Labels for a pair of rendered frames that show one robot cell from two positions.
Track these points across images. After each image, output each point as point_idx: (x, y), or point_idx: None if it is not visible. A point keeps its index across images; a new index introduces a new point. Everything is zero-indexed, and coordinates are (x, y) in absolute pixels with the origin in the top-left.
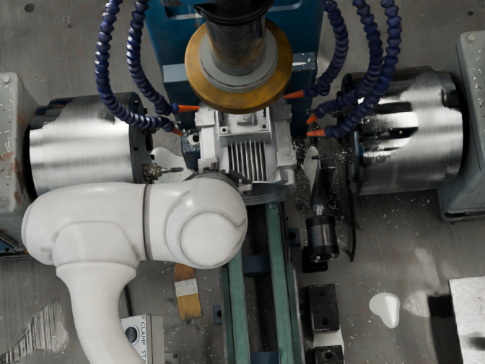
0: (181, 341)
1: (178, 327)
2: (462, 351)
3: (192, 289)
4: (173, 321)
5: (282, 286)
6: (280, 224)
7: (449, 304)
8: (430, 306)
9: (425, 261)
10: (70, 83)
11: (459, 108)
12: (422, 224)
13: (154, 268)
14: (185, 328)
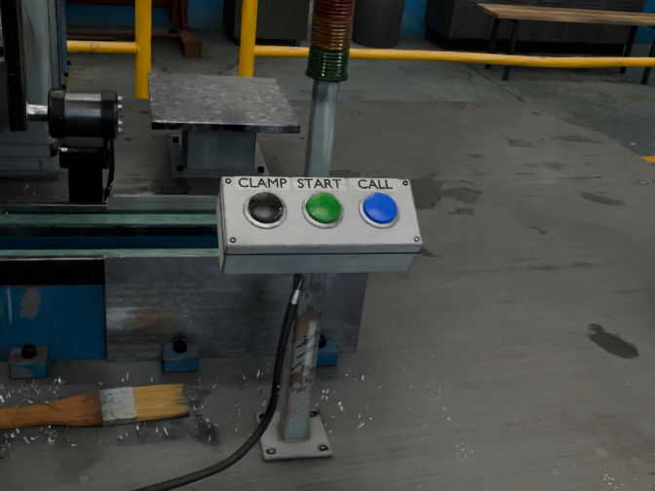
0: (234, 413)
1: (204, 418)
2: (245, 123)
3: (123, 394)
4: (191, 426)
5: (147, 216)
6: (30, 213)
7: (174, 183)
8: (176, 194)
9: (111, 192)
10: None
11: None
12: (56, 190)
13: (60, 461)
14: (207, 408)
